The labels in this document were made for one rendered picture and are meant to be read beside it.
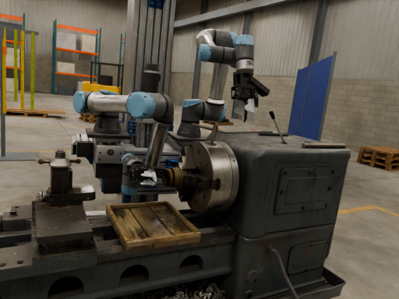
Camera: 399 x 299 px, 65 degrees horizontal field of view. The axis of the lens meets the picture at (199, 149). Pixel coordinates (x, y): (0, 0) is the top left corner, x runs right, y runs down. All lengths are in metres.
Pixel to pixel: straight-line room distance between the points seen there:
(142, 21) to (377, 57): 11.31
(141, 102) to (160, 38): 0.74
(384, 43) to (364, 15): 1.38
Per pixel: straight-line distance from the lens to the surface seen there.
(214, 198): 1.30
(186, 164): 1.37
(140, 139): 1.95
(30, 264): 1.11
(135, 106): 1.41
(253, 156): 1.30
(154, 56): 2.03
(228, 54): 1.47
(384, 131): 12.32
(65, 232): 1.12
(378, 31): 13.11
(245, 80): 1.38
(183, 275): 1.39
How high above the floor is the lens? 1.47
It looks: 11 degrees down
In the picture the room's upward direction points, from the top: 6 degrees clockwise
